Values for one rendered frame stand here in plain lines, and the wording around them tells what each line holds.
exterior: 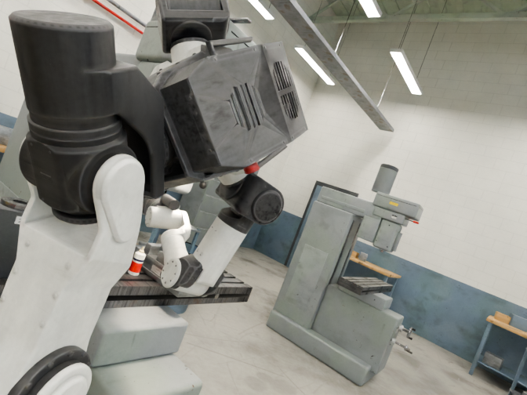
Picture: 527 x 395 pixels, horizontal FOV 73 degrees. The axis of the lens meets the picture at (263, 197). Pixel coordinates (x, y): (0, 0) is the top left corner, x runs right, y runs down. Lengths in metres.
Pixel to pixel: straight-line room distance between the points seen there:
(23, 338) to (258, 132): 0.50
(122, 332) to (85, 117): 0.84
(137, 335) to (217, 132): 0.84
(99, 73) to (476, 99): 7.83
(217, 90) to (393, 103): 7.90
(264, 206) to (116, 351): 0.69
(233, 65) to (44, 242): 0.42
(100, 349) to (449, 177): 7.04
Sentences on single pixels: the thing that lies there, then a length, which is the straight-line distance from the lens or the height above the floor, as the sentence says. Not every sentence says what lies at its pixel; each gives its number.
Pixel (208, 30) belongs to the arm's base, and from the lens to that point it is 0.84.
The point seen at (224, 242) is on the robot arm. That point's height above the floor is 1.28.
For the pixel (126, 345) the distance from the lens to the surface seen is 1.28.
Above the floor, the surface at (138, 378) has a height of 0.76.
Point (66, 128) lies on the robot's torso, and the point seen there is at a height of 1.41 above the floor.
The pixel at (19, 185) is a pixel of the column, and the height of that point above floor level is 1.09.
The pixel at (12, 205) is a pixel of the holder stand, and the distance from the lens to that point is 1.16.
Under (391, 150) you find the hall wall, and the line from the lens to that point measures 8.04.
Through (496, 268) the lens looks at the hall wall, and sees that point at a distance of 7.32.
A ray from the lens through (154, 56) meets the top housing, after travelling 1.42.
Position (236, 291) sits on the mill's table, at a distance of 1.76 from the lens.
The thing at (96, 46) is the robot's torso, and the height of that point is 1.52.
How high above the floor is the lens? 1.42
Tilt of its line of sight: 1 degrees down
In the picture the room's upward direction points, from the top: 21 degrees clockwise
